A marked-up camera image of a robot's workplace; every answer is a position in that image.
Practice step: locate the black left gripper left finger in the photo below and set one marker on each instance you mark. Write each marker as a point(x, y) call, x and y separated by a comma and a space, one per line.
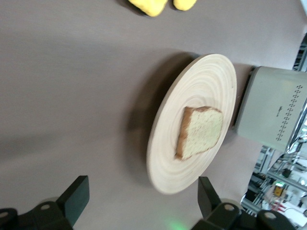
point(74, 198)

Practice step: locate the slice of brown toast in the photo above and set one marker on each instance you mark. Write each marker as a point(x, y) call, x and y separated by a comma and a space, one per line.
point(204, 134)

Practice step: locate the round light wooden plate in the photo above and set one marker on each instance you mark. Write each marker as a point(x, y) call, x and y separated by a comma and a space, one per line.
point(204, 83)

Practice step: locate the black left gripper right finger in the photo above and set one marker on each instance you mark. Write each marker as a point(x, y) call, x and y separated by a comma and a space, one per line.
point(207, 198)

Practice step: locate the yellow quilted oven mitt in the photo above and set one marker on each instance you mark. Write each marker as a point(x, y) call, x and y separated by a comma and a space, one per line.
point(149, 7)
point(184, 4)

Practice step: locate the brown table cover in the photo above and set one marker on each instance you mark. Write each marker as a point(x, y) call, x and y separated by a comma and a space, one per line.
point(60, 95)

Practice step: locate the beige chrome two-slot toaster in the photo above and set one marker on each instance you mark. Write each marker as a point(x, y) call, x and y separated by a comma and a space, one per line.
point(268, 107)

